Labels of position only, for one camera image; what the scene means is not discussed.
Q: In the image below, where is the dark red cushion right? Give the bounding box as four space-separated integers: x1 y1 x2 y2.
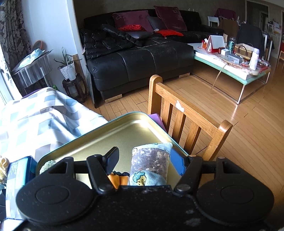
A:
154 6 187 31

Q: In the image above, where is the dark red cushion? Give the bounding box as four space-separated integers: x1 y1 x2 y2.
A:
112 10 153 32
154 6 187 31

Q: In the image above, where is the checkered tablecloth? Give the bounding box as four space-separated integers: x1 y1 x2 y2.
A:
1 87 107 162

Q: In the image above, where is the potted plant white pot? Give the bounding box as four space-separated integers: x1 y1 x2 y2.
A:
54 47 81 80

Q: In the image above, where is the purple mat under tray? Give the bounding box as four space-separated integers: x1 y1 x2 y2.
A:
148 114 167 132

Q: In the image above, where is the gold metal tin tray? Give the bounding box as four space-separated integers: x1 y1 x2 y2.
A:
36 112 187 173

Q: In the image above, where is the red cushion on sofa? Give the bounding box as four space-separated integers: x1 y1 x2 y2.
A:
155 29 183 37

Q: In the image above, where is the green mesh scrubber ball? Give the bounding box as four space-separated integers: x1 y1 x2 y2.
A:
39 160 56 174

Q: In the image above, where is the round metal side table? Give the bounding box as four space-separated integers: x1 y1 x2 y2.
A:
12 49 53 88

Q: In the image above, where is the dark round plant stand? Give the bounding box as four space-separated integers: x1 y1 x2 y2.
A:
62 74 88 103

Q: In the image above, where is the woven basket on table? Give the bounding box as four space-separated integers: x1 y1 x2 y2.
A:
234 43 254 60

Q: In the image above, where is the blue Tempo tissue pack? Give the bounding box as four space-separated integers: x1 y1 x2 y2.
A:
5 156 37 220

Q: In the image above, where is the black leather sofa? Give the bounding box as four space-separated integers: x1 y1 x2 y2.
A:
80 10 223 106

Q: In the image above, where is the wooden chair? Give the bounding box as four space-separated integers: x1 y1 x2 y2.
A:
147 74 234 162

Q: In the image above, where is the white pink bottle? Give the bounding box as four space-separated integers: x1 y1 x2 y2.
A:
249 48 260 70

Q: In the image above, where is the dark red cushion left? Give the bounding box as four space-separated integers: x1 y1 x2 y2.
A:
112 10 153 32

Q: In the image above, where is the orange navy cloth bundle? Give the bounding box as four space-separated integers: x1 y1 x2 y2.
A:
108 171 130 189

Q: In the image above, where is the glass coffee table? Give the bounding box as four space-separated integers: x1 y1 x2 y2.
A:
189 43 271 105

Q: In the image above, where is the potpourri sachet blue cloth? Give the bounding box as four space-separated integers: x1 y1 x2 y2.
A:
129 143 173 186

